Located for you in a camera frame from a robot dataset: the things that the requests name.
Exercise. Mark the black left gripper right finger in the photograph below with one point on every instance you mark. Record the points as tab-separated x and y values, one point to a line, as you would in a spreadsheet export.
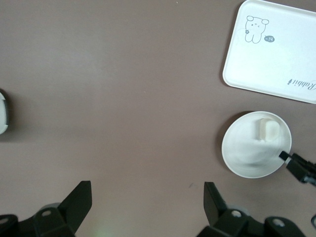
217	214

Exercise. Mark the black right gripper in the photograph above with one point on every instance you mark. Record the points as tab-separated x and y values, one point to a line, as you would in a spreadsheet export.
302	169

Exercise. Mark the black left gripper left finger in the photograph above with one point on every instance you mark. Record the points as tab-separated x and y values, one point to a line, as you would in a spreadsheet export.
74	209

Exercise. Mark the white steamed bun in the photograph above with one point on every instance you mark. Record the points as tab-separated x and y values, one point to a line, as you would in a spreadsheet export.
267	130

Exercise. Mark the cream round plate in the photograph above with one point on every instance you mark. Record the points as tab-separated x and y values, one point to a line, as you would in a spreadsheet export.
247	155

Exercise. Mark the cream tray with rabbit print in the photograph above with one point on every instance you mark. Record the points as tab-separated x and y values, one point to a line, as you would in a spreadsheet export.
274	56

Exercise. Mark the brown table cover mat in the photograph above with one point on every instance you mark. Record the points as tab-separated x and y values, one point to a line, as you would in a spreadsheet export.
123	98

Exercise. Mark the cream two-slot toaster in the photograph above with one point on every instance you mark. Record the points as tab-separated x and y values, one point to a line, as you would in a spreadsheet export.
3	111

